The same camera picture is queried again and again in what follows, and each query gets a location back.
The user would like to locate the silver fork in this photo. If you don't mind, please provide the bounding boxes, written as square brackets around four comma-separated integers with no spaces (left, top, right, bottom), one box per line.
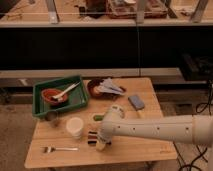
[43,146,79,153]

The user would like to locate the red-brown bowl in tray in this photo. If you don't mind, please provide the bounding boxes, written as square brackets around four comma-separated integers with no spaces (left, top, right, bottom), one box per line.
[41,88,68,106]

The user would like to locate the green plastic tray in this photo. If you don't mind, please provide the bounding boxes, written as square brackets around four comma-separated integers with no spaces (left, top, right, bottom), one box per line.
[32,75,89,118]

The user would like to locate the wooden table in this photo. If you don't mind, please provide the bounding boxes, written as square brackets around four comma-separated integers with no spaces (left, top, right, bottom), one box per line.
[23,77,179,170]

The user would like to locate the pale blue paper pieces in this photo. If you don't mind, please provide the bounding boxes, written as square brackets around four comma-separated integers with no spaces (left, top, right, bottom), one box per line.
[98,78,124,95]

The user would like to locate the white paper cup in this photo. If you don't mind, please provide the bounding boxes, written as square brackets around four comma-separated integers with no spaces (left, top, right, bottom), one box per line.
[66,117,84,139]

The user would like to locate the striped eraser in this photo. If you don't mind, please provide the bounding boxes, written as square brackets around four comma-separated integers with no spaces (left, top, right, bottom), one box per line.
[87,131,102,146]

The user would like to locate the white plastic spoon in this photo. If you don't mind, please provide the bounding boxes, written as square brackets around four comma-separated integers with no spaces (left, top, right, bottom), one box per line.
[51,82,80,101]

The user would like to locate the black cables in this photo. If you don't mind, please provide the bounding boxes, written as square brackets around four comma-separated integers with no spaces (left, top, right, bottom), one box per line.
[173,78,213,171]

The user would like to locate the yellow wooden stick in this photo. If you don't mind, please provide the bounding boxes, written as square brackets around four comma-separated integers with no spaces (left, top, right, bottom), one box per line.
[137,110,144,118]

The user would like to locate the blue sponge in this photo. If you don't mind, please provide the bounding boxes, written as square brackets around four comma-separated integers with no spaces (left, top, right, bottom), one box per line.
[128,95,145,110]

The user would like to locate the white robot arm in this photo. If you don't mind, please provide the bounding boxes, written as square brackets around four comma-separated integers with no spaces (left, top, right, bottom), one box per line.
[96,105,213,151]

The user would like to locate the green plastic mug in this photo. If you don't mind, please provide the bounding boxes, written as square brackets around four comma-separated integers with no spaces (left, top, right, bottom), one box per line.
[93,115,104,121]

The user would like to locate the dark brown bowl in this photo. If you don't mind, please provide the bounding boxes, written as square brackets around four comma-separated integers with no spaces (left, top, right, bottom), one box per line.
[87,79,119,100]

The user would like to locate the small metal cup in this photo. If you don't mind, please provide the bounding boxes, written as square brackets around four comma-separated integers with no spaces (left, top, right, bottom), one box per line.
[45,111,59,127]

